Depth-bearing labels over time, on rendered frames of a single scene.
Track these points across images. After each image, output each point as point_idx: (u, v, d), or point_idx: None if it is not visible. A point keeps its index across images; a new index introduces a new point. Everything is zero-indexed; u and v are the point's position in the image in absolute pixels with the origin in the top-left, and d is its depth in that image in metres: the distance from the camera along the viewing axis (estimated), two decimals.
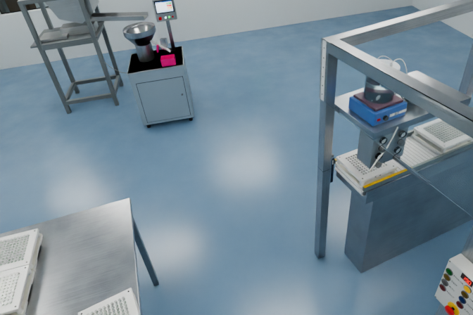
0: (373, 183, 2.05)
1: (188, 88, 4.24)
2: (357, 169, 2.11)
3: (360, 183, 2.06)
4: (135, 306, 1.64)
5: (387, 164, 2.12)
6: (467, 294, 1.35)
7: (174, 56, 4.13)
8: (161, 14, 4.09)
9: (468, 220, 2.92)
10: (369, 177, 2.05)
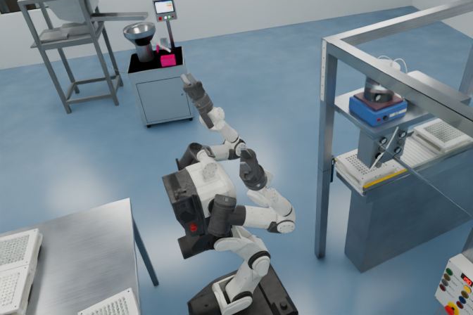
0: (373, 183, 2.05)
1: None
2: (357, 169, 2.11)
3: (360, 183, 2.06)
4: (135, 306, 1.64)
5: (387, 164, 2.12)
6: (467, 294, 1.35)
7: (174, 56, 4.13)
8: (161, 14, 4.09)
9: (468, 220, 2.92)
10: (369, 177, 2.05)
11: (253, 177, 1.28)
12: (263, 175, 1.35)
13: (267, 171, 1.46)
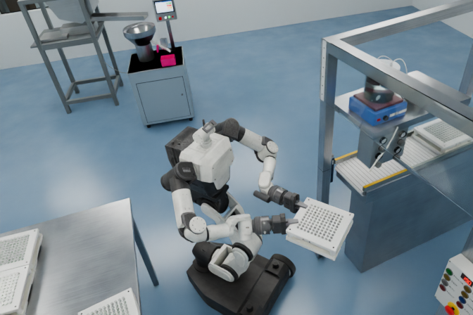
0: (373, 183, 2.05)
1: (188, 88, 4.24)
2: (301, 220, 1.78)
3: None
4: (135, 306, 1.64)
5: (331, 241, 1.66)
6: (467, 294, 1.35)
7: (174, 56, 4.13)
8: (161, 14, 4.09)
9: (468, 220, 2.92)
10: (295, 233, 1.71)
11: (284, 220, 1.73)
12: (269, 230, 1.75)
13: (251, 238, 1.78)
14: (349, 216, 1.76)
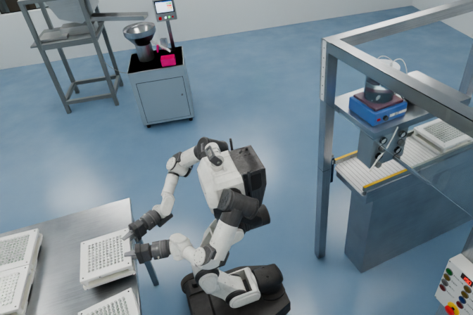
0: (373, 183, 2.05)
1: (188, 88, 4.24)
2: (122, 243, 1.87)
3: None
4: (135, 306, 1.64)
5: (87, 246, 1.87)
6: (467, 294, 1.35)
7: (174, 56, 4.13)
8: (161, 14, 4.09)
9: (468, 220, 2.92)
10: (118, 230, 1.94)
11: (129, 224, 1.91)
12: (139, 219, 1.99)
13: None
14: (82, 276, 1.73)
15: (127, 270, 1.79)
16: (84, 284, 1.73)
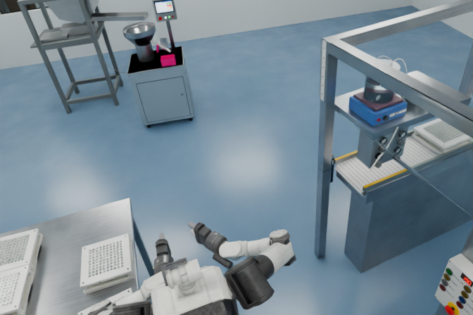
0: (373, 183, 2.05)
1: (188, 88, 4.24)
2: (122, 249, 1.90)
3: None
4: None
5: (88, 251, 1.91)
6: (467, 294, 1.35)
7: (174, 56, 4.13)
8: (161, 14, 4.09)
9: (468, 220, 2.92)
10: (119, 236, 1.97)
11: (201, 223, 1.77)
12: (216, 232, 1.76)
13: None
14: (83, 281, 1.77)
15: (127, 275, 1.82)
16: (84, 289, 1.76)
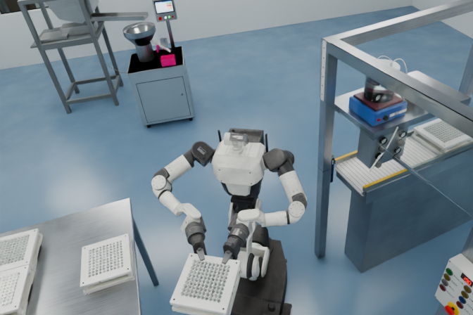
0: (373, 183, 2.05)
1: (188, 88, 4.24)
2: (122, 249, 1.90)
3: None
4: (210, 256, 1.67)
5: (88, 251, 1.91)
6: (467, 294, 1.35)
7: (174, 56, 4.13)
8: (161, 14, 4.09)
9: (468, 220, 2.92)
10: (119, 236, 1.97)
11: (193, 244, 1.68)
12: (187, 240, 1.76)
13: (185, 233, 1.86)
14: (83, 281, 1.77)
15: (127, 275, 1.82)
16: (84, 289, 1.76)
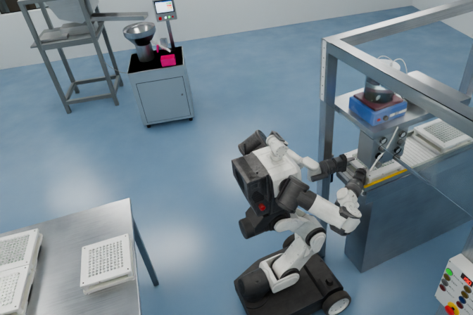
0: (373, 183, 2.05)
1: (188, 88, 4.24)
2: (122, 249, 1.90)
3: None
4: (357, 166, 2.12)
5: (88, 251, 1.91)
6: (467, 294, 1.35)
7: (174, 56, 4.13)
8: (161, 14, 4.09)
9: (468, 220, 2.92)
10: (119, 236, 1.97)
11: (364, 171, 2.03)
12: (363, 185, 2.00)
13: (357, 202, 1.96)
14: (83, 281, 1.77)
15: (127, 275, 1.82)
16: (84, 289, 1.76)
